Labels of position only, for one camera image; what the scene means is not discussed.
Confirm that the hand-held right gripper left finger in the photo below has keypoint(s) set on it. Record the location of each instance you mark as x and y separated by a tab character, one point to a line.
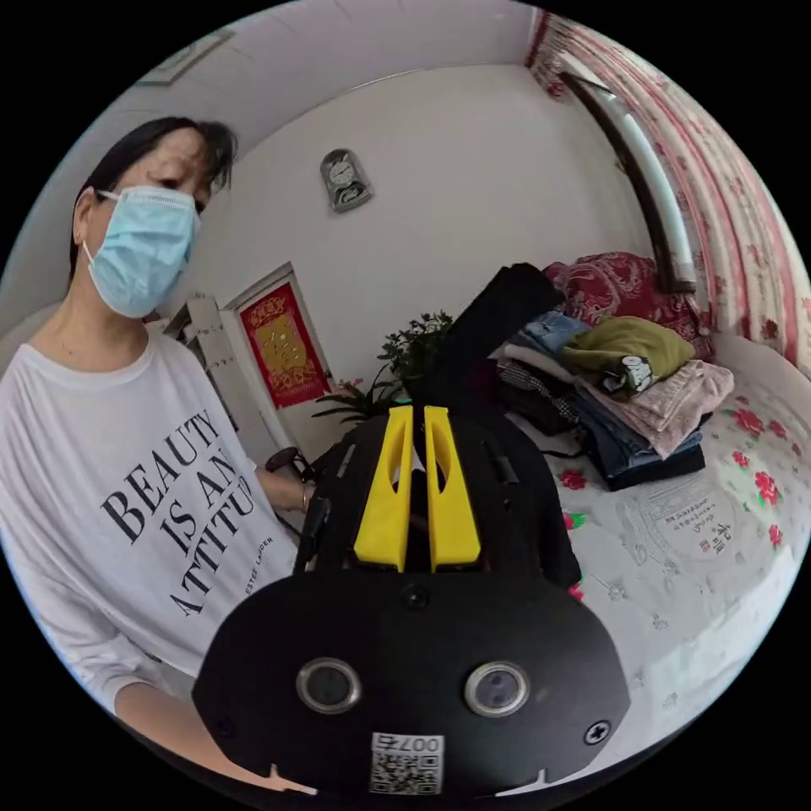
385	507

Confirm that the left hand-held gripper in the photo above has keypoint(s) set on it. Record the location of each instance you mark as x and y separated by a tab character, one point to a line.
283	459

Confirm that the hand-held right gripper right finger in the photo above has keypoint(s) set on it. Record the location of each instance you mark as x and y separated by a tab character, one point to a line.
451	513

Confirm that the black long sleeve shirt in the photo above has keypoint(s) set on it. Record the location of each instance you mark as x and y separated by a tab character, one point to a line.
491	329

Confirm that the person's right forearm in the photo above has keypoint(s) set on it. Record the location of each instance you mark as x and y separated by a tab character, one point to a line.
190	735

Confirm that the green potted plant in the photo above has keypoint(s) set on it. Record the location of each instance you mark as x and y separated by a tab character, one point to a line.
405	361

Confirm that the person's body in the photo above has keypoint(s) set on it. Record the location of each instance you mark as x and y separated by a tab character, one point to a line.
95	456

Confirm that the pile of clothes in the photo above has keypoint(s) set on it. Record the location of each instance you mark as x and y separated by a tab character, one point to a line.
624	399

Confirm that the bed with floral sheet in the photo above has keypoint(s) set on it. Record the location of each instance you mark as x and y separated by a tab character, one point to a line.
684	570

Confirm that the red patterned rolled blanket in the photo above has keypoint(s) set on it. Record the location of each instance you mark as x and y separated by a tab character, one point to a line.
624	285

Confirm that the red floral curtain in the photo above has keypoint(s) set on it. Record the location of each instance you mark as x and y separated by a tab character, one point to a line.
716	190

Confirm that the silver wall clock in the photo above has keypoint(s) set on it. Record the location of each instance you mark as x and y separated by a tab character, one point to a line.
344	180

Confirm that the window with dark frame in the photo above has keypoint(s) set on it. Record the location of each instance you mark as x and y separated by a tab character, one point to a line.
646	184

